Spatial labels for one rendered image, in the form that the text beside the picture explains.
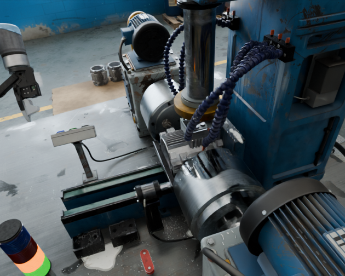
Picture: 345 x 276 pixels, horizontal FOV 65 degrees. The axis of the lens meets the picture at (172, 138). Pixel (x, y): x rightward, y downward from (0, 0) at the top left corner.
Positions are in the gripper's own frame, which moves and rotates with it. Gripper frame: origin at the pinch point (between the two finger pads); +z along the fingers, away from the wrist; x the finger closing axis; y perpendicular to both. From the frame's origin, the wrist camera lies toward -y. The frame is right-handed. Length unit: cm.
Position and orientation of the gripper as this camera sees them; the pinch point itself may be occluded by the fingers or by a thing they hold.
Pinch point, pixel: (27, 119)
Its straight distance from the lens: 124.7
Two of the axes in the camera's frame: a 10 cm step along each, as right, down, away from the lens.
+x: -2.2, -0.6, 9.7
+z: 2.2, 9.7, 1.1
